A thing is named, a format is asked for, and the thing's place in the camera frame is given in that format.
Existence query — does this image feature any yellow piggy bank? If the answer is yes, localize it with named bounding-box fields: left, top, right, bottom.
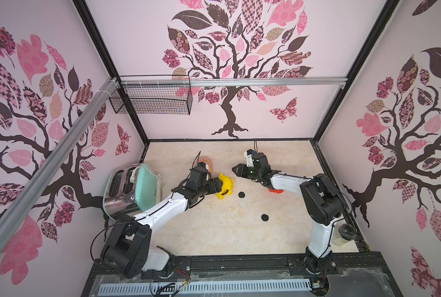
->
left=216, top=173, right=234, bottom=199

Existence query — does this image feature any pink piggy bank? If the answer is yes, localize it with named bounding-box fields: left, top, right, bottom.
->
left=199, top=156, right=214, bottom=174

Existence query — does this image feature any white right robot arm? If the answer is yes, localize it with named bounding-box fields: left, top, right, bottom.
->
left=232, top=150, right=346, bottom=275

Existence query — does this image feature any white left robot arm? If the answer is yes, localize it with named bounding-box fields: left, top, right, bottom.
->
left=98, top=163, right=224, bottom=278

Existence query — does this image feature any red piggy bank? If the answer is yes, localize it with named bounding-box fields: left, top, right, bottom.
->
left=268, top=189, right=284, bottom=194

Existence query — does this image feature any mint green chrome toaster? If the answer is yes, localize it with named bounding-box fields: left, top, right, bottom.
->
left=103, top=163, right=162, bottom=220

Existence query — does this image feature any clear jar black lid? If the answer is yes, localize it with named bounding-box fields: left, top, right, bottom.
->
left=331, top=223, right=358, bottom=246

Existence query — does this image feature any aluminium rail back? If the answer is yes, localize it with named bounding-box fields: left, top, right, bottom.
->
left=121, top=77, right=348, bottom=87

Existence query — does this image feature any aluminium rail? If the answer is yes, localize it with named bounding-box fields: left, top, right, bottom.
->
left=121, top=77, right=348, bottom=87
left=0, top=77, right=119, bottom=254

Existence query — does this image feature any black wire basket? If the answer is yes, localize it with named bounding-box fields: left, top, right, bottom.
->
left=109, top=74, right=193, bottom=115

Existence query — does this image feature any white slotted cable duct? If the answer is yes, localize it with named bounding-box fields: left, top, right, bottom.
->
left=96, top=279, right=312, bottom=297

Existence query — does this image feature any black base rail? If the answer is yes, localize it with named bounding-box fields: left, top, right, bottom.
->
left=82, top=252, right=402, bottom=297

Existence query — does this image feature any aluminium rail left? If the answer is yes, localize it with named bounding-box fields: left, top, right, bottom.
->
left=0, top=77, right=119, bottom=254

